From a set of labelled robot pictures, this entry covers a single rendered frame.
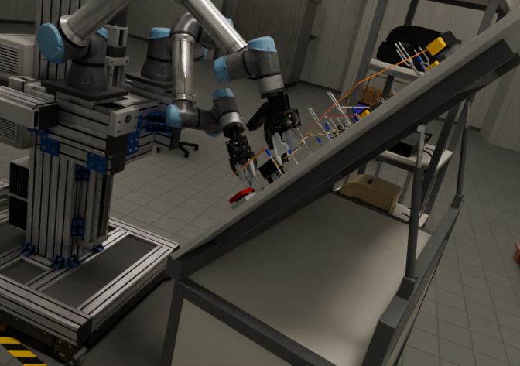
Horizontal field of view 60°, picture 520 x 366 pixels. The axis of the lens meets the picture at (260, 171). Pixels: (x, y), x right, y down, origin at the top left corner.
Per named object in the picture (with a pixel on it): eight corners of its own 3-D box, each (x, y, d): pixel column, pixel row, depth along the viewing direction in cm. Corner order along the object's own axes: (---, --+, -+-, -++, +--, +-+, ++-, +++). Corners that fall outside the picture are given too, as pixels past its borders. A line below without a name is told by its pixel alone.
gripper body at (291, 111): (288, 132, 126) (278, 90, 124) (264, 136, 131) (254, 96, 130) (302, 128, 132) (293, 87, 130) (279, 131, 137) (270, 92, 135)
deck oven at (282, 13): (301, 85, 1112) (323, -3, 1042) (287, 90, 999) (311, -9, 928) (241, 69, 1152) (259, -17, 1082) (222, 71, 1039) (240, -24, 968)
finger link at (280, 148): (288, 164, 128) (283, 132, 127) (271, 166, 131) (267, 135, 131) (294, 163, 130) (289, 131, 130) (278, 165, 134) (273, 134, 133)
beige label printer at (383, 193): (330, 207, 243) (340, 174, 237) (342, 196, 262) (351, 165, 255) (384, 229, 232) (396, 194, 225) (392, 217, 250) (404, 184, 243)
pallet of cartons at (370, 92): (395, 111, 1054) (401, 94, 1041) (393, 116, 980) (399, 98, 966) (349, 97, 1082) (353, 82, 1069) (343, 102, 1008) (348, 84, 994)
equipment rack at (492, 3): (287, 308, 261) (384, -32, 199) (327, 269, 312) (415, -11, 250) (368, 354, 240) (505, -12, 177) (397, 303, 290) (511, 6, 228)
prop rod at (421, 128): (425, 125, 100) (414, 247, 107) (427, 124, 102) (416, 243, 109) (417, 124, 101) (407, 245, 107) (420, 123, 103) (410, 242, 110)
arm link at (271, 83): (251, 81, 129) (268, 78, 135) (254, 97, 130) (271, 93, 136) (271, 76, 124) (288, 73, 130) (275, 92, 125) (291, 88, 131)
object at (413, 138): (346, 136, 230) (350, 124, 227) (367, 128, 259) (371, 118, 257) (408, 158, 216) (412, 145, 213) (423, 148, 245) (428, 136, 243)
